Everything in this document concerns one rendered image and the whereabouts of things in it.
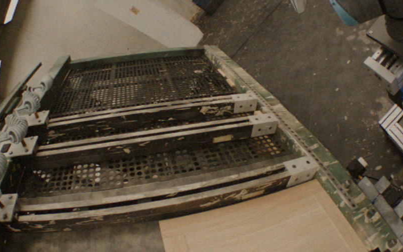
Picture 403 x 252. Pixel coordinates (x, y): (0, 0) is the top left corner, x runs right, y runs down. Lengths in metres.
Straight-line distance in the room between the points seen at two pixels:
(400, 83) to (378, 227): 0.48
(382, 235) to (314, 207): 0.26
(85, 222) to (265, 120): 0.77
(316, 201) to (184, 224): 0.44
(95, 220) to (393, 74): 1.01
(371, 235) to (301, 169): 0.34
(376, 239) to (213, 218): 0.53
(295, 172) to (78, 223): 0.69
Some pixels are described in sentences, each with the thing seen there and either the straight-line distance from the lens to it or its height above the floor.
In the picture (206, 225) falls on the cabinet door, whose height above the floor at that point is 1.25.
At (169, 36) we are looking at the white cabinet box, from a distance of 4.35.
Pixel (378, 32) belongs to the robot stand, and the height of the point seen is 1.04.
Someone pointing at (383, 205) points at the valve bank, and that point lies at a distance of 0.95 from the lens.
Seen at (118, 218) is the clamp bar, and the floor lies 1.46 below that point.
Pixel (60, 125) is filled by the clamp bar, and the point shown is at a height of 1.68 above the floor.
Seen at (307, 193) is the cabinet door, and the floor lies 0.95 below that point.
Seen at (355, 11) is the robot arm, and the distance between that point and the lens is 0.70.
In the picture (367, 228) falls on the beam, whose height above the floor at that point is 0.89.
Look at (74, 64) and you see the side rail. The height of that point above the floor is 1.76.
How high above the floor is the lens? 1.68
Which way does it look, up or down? 33 degrees down
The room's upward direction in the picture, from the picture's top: 65 degrees counter-clockwise
